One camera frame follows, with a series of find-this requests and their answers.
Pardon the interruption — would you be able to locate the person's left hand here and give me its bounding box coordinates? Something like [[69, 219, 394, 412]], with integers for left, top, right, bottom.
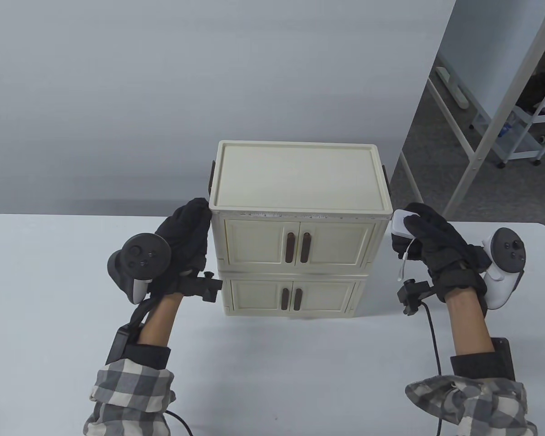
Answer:
[[147, 198, 213, 299]]

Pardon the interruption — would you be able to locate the person's right hand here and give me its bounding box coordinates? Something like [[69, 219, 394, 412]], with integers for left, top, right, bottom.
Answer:
[[391, 203, 492, 303]]

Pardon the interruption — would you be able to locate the cream plastic cabinet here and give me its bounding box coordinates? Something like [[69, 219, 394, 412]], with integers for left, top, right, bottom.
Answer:
[[208, 140, 393, 268]]

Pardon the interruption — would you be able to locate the person's right forearm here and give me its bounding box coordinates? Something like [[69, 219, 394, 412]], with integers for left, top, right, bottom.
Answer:
[[405, 287, 539, 436]]

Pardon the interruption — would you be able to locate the person's left forearm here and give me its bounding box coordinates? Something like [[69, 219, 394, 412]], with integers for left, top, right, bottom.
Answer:
[[83, 292, 183, 436]]

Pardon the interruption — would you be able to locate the dark grey left controller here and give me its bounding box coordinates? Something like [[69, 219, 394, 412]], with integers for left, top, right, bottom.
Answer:
[[108, 233, 171, 304]]

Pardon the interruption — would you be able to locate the white right controller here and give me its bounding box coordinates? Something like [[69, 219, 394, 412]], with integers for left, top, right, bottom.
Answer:
[[481, 227, 526, 311]]

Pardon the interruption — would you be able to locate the white wheeled cart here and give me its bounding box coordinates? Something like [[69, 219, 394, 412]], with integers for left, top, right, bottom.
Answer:
[[495, 68, 545, 169]]

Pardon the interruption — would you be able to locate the white power strip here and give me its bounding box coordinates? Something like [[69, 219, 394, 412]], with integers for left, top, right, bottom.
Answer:
[[436, 67, 470, 109]]

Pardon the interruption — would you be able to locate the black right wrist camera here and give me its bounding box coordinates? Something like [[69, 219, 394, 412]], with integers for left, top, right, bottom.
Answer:
[[397, 280, 432, 316]]

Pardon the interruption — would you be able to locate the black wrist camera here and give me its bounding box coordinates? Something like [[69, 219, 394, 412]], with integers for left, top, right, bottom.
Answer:
[[397, 280, 432, 316], [177, 271, 223, 304]]

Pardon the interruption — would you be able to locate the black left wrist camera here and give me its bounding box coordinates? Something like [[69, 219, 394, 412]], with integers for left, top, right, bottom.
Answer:
[[177, 271, 223, 304]]

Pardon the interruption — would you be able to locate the black right camera cable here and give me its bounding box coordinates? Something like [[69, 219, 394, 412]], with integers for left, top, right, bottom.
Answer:
[[419, 301, 446, 436]]

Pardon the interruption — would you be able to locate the black camera cable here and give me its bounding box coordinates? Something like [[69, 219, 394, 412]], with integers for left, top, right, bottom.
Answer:
[[163, 409, 194, 436], [419, 301, 446, 436]]

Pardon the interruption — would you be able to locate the white metal frame table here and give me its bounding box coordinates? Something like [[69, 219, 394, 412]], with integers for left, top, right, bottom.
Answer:
[[397, 0, 545, 223]]

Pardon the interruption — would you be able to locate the black right wrist strap box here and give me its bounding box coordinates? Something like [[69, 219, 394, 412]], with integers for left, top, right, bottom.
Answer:
[[450, 337, 516, 382]]

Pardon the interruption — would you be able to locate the black wrist strap box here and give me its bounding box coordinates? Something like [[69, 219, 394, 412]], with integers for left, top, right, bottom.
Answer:
[[106, 323, 172, 374], [450, 337, 516, 382]]

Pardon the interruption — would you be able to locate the black left wrist strap box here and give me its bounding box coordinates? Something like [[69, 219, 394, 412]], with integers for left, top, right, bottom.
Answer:
[[106, 323, 172, 374]]

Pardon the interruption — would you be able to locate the black left camera cable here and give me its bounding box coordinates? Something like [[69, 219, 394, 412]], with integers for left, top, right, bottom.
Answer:
[[163, 409, 194, 436]]

